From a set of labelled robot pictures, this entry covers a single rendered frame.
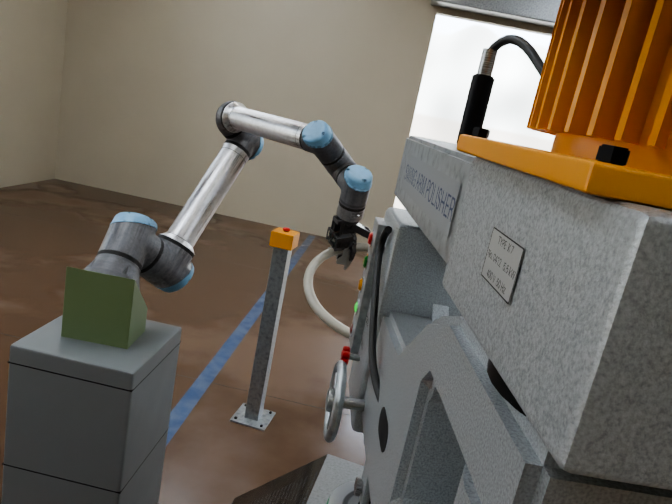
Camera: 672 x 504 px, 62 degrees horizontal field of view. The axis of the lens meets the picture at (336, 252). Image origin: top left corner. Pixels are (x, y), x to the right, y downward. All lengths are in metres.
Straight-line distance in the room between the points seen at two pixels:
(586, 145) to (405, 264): 0.64
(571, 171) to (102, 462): 1.86
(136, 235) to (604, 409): 1.82
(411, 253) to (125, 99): 7.61
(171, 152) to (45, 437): 6.45
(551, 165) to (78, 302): 1.77
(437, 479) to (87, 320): 1.46
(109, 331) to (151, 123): 6.48
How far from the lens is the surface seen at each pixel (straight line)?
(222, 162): 2.24
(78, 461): 2.07
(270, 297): 2.95
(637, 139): 0.39
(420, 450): 0.72
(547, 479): 0.40
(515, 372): 0.37
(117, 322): 1.95
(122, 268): 1.94
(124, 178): 8.53
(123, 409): 1.91
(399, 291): 1.02
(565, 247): 0.33
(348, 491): 1.41
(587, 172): 0.29
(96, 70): 8.65
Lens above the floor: 1.73
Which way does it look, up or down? 14 degrees down
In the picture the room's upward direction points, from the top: 11 degrees clockwise
